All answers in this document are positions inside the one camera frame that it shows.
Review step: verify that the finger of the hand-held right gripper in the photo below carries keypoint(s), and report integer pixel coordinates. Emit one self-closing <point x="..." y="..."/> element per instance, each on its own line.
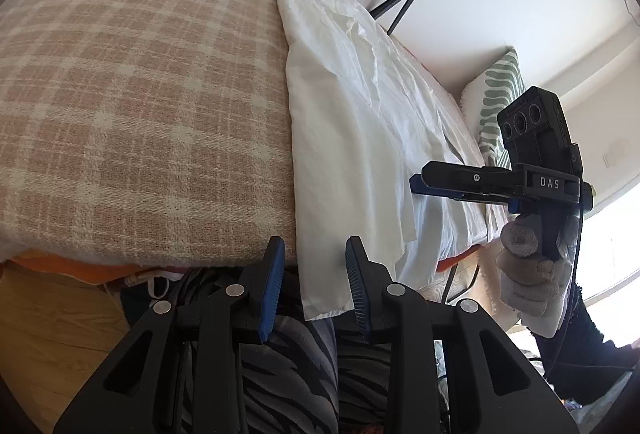
<point x="417" y="185"/>
<point x="475" y="175"/>

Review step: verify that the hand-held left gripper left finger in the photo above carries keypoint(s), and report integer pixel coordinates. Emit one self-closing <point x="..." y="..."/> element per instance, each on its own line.
<point x="270" y="286"/>

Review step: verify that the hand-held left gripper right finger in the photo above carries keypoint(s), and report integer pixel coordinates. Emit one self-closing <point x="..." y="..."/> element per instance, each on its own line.
<point x="356" y="286"/>

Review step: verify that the white shirt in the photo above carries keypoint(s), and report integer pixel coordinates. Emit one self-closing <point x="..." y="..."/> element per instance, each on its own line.
<point x="350" y="114"/>

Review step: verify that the person's right forearm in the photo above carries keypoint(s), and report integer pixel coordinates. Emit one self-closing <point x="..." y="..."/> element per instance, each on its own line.
<point x="585" y="339"/>

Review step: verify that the person's right hand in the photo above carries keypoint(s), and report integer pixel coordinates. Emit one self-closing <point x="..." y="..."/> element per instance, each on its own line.
<point x="525" y="284"/>

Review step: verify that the green striped pillow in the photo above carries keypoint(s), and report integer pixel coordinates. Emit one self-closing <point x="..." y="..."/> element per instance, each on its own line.
<point x="495" y="84"/>

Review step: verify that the zebra patterned pants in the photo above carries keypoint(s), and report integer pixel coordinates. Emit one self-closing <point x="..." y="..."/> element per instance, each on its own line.
<point x="290" y="364"/>

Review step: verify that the window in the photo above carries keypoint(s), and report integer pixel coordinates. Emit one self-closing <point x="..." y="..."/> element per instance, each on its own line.
<point x="612" y="254"/>

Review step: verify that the pink plaid blanket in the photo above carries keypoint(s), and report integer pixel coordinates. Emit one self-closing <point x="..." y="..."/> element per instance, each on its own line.
<point x="125" y="89"/>

